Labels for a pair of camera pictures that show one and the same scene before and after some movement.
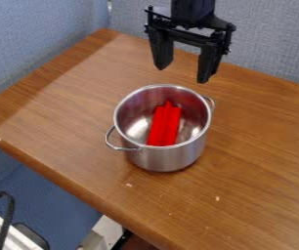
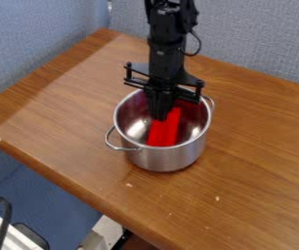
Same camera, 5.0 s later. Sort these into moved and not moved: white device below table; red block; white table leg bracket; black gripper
Moved: black gripper
Not moved: white table leg bracket; red block; white device below table
